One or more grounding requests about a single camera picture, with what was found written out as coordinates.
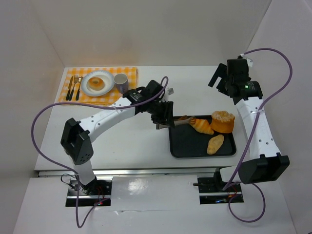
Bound metal tongs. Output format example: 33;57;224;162
156;115;197;130

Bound croissant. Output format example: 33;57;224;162
189;117;214;135

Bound donut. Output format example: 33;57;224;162
87;77;105;91

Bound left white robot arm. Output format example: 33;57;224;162
60;80;174;193

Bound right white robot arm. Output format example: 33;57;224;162
208;57;290;190

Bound oval bread roll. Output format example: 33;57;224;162
207;134;224;155

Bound black tray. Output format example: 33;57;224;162
169;115;236;159

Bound round sponge cake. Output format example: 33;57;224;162
210;111;235;134

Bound purple mug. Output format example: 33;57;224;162
114;74;129;94

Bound white paper plate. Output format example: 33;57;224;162
81;70;115;97

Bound yellow checkered cloth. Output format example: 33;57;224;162
57;67;138;106

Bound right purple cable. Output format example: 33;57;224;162
222;48;293;223

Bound purple cable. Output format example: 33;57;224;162
222;48;293;223
31;76;169;229

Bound metal rail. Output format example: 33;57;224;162
38;167;221;178

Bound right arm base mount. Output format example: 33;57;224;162
193;172;244;205

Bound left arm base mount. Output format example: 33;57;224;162
64;177;113;207

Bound black-handled spoon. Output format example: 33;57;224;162
75;77;83;101

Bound black-handled fork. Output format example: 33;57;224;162
68;75;78;100

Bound black-handled knife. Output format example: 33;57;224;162
65;76;74;101

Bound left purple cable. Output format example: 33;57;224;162
31;76;169;229

